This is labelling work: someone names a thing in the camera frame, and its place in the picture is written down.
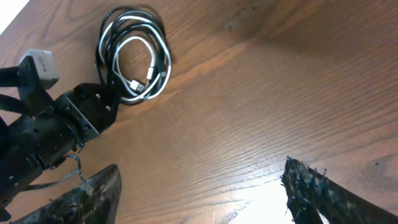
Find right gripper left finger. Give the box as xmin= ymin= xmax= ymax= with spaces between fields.
xmin=15 ymin=164 xmax=122 ymax=224

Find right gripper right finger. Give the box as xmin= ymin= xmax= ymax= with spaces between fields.
xmin=281 ymin=157 xmax=397 ymax=224

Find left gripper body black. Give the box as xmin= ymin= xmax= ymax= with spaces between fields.
xmin=55 ymin=83 xmax=121 ymax=145

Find black USB cable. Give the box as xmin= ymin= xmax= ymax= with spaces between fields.
xmin=95 ymin=5 xmax=174 ymax=106

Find white USB cable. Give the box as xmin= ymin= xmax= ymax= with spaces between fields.
xmin=98 ymin=10 xmax=173 ymax=103

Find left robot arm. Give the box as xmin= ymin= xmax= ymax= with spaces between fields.
xmin=1 ymin=56 xmax=121 ymax=222

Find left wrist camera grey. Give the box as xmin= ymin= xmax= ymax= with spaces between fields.
xmin=19 ymin=49 xmax=60 ymax=90

